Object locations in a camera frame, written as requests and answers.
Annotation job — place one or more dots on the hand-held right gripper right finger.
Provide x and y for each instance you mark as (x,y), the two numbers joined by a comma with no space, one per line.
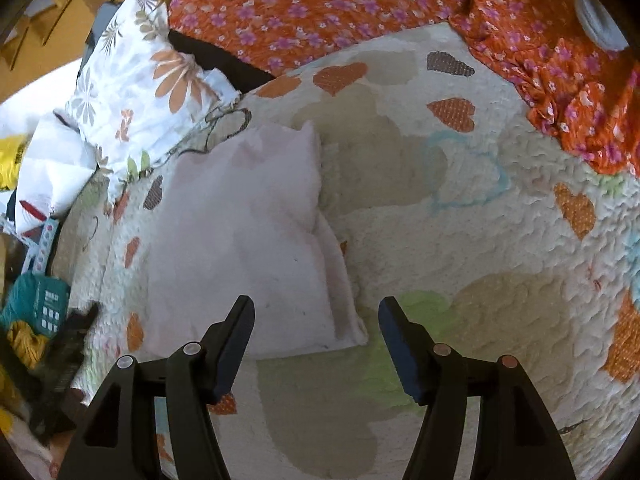
(397,345)

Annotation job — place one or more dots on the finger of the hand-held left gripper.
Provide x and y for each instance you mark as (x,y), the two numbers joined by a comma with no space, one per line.
(72,350)

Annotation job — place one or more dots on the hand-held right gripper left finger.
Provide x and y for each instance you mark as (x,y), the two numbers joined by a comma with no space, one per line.
(235,340)

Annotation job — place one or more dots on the pale pink small garment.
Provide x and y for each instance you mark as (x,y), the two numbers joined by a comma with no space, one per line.
(240,240)

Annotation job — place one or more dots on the yellow patterned cloth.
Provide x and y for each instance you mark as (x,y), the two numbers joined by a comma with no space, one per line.
(25,342)

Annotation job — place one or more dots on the teal printed bag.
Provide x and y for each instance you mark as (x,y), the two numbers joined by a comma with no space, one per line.
(40,300)

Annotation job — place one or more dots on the white heart-pattern quilt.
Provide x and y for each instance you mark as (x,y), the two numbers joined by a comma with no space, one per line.
(450,240)

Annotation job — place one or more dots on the white quilted cloth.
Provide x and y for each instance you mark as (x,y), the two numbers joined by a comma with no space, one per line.
(55,170)

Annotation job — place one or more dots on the yellow object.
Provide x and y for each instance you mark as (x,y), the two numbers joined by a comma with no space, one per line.
(10,160)

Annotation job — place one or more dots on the white floral pillow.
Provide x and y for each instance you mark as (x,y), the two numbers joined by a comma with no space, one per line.
(140,85)

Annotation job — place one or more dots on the wooden furniture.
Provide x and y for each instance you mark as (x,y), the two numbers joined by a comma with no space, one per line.
(50,5)

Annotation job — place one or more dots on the orange floral blanket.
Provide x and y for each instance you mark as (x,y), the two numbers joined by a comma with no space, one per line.
(325,5)

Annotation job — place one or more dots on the grey-white round object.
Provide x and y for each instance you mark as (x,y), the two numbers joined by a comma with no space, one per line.
(597,17)

